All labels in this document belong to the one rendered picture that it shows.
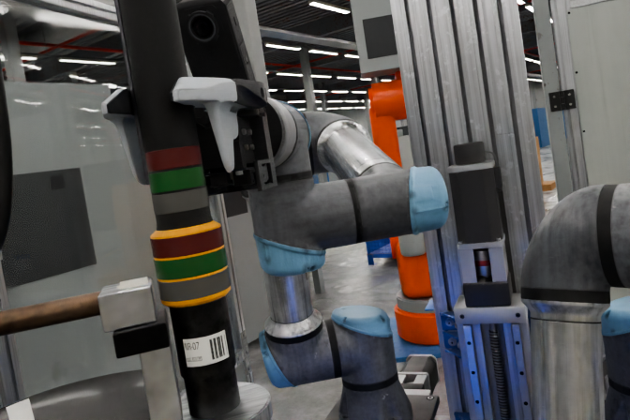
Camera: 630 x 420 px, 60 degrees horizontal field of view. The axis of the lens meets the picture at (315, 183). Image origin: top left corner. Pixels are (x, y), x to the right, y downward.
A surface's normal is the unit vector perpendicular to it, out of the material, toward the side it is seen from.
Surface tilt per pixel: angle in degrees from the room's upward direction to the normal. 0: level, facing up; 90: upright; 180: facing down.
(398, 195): 71
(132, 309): 90
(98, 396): 36
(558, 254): 79
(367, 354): 90
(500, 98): 90
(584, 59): 90
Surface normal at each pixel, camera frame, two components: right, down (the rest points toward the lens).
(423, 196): 0.11, -0.17
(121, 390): 0.21, -0.84
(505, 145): -0.37, 0.11
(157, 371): 0.27, 0.01
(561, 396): -0.58, -0.16
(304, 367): 0.13, 0.24
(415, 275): -0.11, 0.07
